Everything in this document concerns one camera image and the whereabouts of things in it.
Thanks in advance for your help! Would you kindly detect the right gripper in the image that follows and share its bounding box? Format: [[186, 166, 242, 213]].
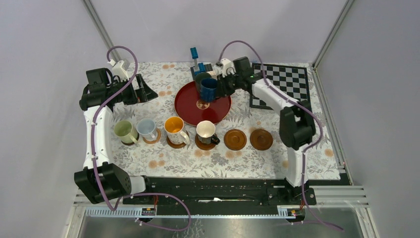
[[214, 71, 242, 98]]

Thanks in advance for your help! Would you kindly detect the aluminium rail frame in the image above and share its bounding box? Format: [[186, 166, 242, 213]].
[[65, 180, 379, 238]]

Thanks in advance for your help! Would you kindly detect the dark green mug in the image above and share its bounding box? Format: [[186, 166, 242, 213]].
[[194, 72, 212, 93]]

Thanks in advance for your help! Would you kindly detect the light wooden coaster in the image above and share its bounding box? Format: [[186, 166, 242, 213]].
[[143, 128, 161, 144]]

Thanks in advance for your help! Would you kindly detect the light blue mug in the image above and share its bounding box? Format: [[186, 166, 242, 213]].
[[136, 119, 158, 142]]

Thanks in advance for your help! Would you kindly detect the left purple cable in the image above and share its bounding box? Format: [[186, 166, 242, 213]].
[[90, 46, 192, 233]]

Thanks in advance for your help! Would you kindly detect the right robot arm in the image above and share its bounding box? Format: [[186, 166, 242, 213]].
[[214, 57, 316, 204]]

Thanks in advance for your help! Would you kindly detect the blue and black block toy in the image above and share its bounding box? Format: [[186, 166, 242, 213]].
[[190, 47, 217, 79]]

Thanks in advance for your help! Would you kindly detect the black and white chessboard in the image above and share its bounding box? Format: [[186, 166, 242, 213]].
[[263, 64, 311, 102]]

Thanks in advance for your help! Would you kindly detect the red round tray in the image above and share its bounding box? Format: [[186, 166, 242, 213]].
[[174, 82, 232, 126]]

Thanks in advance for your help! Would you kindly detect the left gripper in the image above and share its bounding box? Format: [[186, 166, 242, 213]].
[[107, 73, 157, 105]]

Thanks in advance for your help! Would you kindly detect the black mug cream inside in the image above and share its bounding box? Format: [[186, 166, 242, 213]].
[[196, 120, 220, 145]]

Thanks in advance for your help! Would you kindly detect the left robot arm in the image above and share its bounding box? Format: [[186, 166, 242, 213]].
[[74, 68, 158, 204]]

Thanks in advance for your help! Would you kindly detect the patterned mug orange inside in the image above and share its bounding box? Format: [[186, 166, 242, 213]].
[[164, 117, 190, 145]]

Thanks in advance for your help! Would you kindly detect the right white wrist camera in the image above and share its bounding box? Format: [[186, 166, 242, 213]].
[[214, 58, 236, 77]]

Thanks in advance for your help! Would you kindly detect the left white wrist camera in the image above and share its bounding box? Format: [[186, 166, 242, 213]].
[[107, 59, 130, 81]]

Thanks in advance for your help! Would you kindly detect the dark blue mug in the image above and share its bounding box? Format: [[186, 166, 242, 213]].
[[200, 78, 217, 103]]

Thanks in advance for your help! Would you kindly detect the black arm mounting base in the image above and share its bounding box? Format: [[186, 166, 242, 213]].
[[90, 176, 317, 216]]

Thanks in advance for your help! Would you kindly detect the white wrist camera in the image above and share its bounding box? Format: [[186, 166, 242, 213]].
[[214, 58, 236, 77], [107, 59, 130, 81]]

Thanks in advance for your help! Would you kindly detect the dark brown wooden coaster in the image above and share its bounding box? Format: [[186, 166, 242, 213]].
[[121, 134, 140, 146]]

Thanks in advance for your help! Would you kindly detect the light green mug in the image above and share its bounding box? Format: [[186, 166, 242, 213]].
[[113, 120, 138, 141]]

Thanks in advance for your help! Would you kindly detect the floral tablecloth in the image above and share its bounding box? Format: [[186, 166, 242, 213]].
[[94, 61, 342, 180]]

